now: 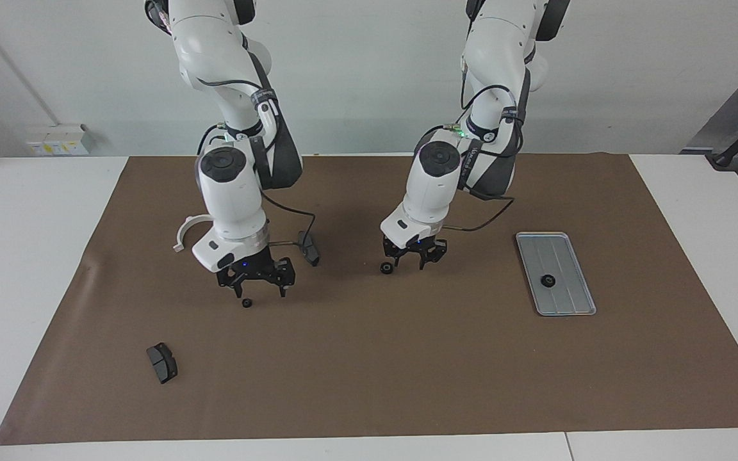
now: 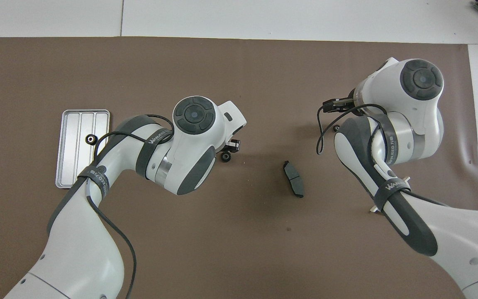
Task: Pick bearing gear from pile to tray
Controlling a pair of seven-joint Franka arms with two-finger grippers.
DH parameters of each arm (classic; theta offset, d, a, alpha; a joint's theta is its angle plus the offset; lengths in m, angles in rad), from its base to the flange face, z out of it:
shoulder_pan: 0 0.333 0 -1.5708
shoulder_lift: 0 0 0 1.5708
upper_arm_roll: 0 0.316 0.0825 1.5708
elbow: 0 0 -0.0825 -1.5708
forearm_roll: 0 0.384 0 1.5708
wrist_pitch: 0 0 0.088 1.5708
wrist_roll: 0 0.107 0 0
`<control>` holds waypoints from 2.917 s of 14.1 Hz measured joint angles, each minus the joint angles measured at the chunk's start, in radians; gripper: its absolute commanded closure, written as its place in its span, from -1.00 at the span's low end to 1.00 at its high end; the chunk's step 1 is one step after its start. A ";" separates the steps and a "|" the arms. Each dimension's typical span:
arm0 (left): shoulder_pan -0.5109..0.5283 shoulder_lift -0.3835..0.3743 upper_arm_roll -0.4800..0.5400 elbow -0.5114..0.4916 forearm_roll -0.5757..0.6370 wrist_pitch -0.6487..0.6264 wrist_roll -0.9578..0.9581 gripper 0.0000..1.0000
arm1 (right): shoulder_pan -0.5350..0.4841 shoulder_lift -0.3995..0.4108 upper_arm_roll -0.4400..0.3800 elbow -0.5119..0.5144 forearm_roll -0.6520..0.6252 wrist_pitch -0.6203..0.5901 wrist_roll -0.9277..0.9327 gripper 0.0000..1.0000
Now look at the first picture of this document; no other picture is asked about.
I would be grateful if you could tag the short dark brake pad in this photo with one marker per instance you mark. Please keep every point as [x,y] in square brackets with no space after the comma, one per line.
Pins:
[162,363]

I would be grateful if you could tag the brown table mat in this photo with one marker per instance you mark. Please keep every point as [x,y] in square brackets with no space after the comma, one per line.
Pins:
[407,358]

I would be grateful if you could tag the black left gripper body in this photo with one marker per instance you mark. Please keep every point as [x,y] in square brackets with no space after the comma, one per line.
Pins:
[415,244]

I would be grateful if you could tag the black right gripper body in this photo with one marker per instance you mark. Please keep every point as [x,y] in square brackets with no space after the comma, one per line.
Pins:
[255,266]

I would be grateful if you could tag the long grey brake pad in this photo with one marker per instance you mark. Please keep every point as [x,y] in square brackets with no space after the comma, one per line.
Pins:
[310,252]

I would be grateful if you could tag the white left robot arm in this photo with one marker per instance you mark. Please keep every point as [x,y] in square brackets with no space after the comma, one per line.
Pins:
[433,186]

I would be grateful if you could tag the silver ribbed metal tray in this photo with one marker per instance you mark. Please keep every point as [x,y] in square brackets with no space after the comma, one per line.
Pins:
[567,262]

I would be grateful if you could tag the white curved plastic bracket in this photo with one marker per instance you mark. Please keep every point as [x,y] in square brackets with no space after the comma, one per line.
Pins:
[180,235]

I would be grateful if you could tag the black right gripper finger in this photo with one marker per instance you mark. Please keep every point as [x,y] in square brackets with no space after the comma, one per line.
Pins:
[233,286]
[287,276]

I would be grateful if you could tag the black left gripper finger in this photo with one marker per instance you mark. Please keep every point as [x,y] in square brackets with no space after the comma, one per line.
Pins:
[434,253]
[391,256]

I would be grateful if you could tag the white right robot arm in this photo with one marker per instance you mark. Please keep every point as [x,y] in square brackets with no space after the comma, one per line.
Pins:
[231,192]

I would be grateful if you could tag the white wall socket box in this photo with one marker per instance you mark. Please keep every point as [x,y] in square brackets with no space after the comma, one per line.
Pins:
[58,141]

